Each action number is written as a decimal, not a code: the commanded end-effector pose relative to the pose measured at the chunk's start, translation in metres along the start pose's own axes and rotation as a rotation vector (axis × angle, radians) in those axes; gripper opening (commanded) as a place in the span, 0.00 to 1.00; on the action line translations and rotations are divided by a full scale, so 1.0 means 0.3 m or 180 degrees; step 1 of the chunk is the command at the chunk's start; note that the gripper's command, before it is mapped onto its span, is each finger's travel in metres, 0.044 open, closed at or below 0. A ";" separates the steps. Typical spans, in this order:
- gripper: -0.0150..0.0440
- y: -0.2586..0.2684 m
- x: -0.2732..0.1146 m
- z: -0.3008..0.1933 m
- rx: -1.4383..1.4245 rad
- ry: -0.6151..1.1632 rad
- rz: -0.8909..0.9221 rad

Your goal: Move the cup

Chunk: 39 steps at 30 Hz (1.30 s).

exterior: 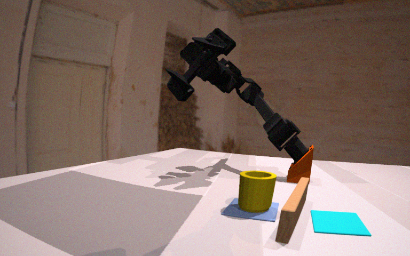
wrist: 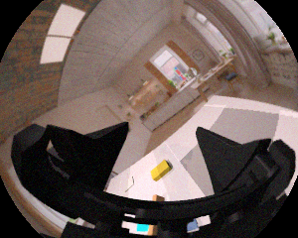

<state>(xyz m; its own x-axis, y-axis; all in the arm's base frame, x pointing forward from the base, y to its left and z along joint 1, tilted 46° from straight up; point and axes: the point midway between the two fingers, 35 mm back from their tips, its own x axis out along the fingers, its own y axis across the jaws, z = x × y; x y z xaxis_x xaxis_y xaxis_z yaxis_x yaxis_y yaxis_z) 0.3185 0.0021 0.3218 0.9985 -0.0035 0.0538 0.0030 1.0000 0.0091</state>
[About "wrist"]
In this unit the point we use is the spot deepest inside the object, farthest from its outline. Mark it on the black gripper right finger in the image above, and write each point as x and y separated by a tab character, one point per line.
226	159

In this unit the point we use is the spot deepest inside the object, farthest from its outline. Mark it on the brown rectangular bar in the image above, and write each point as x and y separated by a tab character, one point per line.
152	228

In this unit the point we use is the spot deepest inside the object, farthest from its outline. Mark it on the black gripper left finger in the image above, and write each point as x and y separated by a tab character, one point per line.
96	152

